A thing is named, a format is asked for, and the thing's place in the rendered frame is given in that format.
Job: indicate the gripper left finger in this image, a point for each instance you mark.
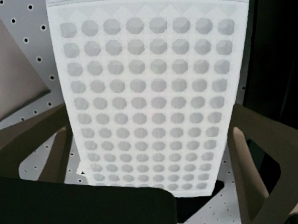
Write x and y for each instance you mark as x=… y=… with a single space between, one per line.
x=20 y=140

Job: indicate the white multi-well plate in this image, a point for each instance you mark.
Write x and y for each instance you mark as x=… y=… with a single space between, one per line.
x=161 y=61

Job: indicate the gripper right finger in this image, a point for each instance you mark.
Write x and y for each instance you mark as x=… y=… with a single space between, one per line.
x=281 y=143

